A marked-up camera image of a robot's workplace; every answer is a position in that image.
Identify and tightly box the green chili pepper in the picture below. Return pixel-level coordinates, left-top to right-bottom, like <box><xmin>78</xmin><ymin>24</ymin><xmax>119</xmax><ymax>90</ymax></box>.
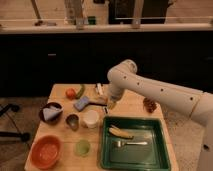
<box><xmin>76</xmin><ymin>84</ymin><xmax>85</xmax><ymax>99</ymax></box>

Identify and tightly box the red tomato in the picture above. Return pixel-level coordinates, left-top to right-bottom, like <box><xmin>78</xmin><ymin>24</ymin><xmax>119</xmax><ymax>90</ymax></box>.
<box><xmin>65</xmin><ymin>88</ymin><xmax>76</xmax><ymax>100</ymax></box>

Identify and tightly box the wooden black felt eraser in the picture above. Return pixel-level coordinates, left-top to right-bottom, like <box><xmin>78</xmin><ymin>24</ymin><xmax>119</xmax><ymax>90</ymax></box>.
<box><xmin>89</xmin><ymin>96</ymin><xmax>107</xmax><ymax>106</ymax></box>

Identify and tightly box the yellow banana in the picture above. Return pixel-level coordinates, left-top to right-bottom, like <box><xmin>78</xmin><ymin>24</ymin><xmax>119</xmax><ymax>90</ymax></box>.
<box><xmin>109</xmin><ymin>127</ymin><xmax>133</xmax><ymax>139</ymax></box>

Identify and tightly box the small metal cup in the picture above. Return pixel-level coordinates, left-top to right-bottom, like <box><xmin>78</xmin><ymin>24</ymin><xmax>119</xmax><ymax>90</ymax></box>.
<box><xmin>66</xmin><ymin>114</ymin><xmax>79</xmax><ymax>131</ymax></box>

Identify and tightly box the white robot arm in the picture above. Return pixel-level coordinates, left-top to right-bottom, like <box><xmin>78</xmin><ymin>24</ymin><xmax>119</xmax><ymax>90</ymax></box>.
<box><xmin>107</xmin><ymin>59</ymin><xmax>213</xmax><ymax>171</ymax></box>

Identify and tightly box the blue sponge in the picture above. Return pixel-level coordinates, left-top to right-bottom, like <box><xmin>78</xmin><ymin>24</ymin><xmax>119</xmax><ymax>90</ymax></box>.
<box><xmin>74</xmin><ymin>96</ymin><xmax>90</xmax><ymax>111</ymax></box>

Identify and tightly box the light blue cloth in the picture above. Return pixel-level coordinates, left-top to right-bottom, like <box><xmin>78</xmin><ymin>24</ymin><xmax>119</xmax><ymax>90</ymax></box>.
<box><xmin>43</xmin><ymin>106</ymin><xmax>62</xmax><ymax>121</ymax></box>

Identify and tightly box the brown pine cone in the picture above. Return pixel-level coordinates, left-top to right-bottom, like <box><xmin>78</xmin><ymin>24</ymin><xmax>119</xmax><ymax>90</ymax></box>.
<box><xmin>143</xmin><ymin>98</ymin><xmax>157</xmax><ymax>113</ymax></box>

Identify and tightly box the black office chair base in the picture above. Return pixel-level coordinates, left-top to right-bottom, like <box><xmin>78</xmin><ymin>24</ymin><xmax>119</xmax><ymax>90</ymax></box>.
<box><xmin>0</xmin><ymin>103</ymin><xmax>32</xmax><ymax>143</ymax></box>

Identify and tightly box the green plastic tray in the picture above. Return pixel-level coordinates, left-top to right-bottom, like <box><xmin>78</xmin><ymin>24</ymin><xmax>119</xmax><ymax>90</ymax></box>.
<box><xmin>100</xmin><ymin>117</ymin><xmax>171</xmax><ymax>171</ymax></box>

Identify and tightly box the orange plastic bowl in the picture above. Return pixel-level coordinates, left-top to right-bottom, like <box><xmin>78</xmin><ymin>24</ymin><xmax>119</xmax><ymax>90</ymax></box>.
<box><xmin>30</xmin><ymin>135</ymin><xmax>61</xmax><ymax>170</ymax></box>

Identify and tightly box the light green plastic cup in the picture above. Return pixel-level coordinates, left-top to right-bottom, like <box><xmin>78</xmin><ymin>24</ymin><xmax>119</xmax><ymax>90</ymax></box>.
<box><xmin>75</xmin><ymin>139</ymin><xmax>91</xmax><ymax>157</ymax></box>

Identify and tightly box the white cup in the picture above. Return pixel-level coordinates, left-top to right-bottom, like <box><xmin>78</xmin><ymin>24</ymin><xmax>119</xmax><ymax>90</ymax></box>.
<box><xmin>83</xmin><ymin>110</ymin><xmax>100</xmax><ymax>128</ymax></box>

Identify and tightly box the dark bowl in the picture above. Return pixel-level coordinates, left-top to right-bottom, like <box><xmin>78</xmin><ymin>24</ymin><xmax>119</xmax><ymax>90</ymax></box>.
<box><xmin>39</xmin><ymin>102</ymin><xmax>63</xmax><ymax>125</ymax></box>

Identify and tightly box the silver metal fork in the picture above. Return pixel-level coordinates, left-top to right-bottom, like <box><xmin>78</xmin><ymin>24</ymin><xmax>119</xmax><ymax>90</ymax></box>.
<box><xmin>113</xmin><ymin>140</ymin><xmax>148</xmax><ymax>148</ymax></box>

